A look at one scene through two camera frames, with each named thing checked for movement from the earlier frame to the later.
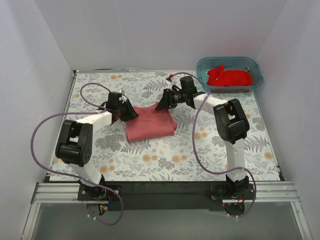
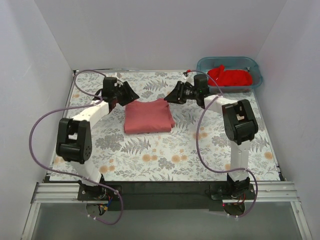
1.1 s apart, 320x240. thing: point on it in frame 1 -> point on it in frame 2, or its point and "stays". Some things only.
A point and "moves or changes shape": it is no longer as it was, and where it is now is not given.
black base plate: (164, 196) stays
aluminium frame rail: (69, 193) stays
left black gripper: (125, 110) -> (122, 92)
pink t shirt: (150, 123) moves or changes shape
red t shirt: (221, 77) stays
